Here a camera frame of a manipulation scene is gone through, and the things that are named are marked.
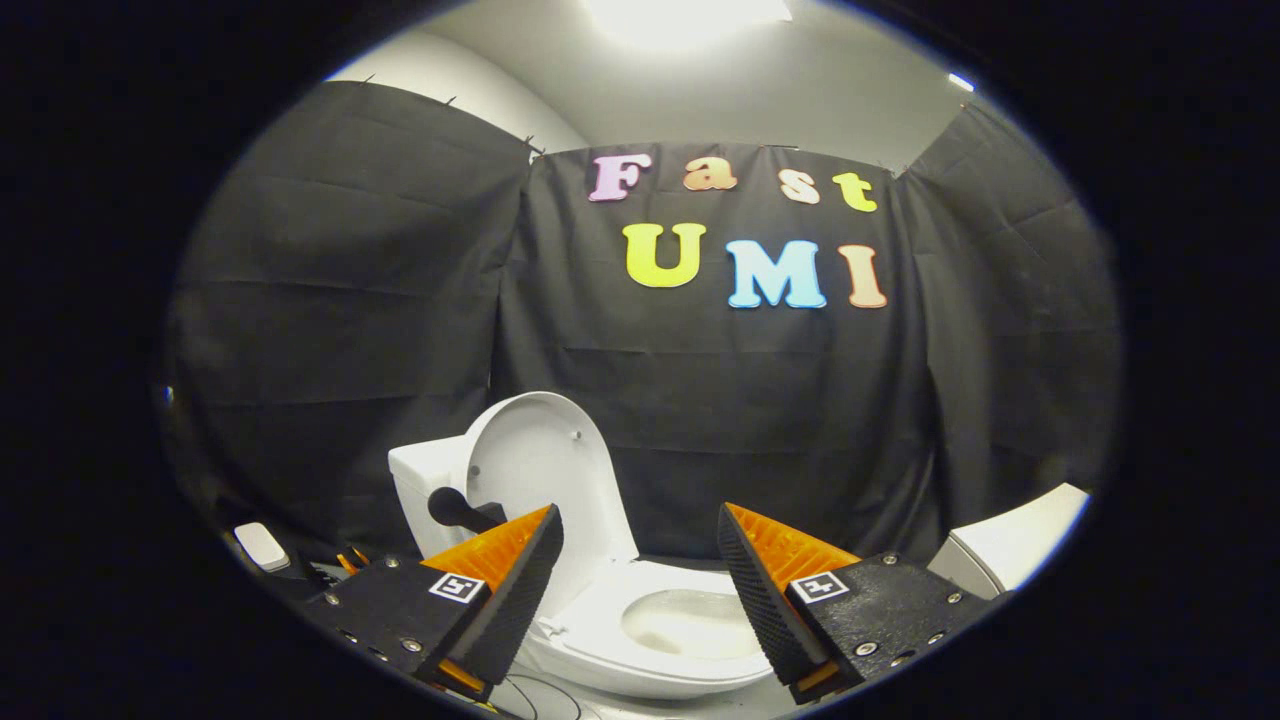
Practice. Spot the black backdrop cloth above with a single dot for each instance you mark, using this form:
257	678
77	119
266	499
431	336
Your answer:
700	400

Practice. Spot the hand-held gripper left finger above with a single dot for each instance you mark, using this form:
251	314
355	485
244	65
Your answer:
520	590

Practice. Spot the white drawer cabinet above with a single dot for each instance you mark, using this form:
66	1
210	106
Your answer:
1010	540

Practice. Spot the small white device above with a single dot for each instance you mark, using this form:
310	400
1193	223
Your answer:
262	546

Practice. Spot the white ceramic toilet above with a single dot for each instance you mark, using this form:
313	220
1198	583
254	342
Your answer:
415	490

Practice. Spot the ceiling light panel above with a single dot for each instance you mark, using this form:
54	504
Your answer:
690	20

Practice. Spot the white toilet lid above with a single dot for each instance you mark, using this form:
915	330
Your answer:
550	460

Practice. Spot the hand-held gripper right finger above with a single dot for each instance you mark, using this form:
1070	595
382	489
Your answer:
755	590

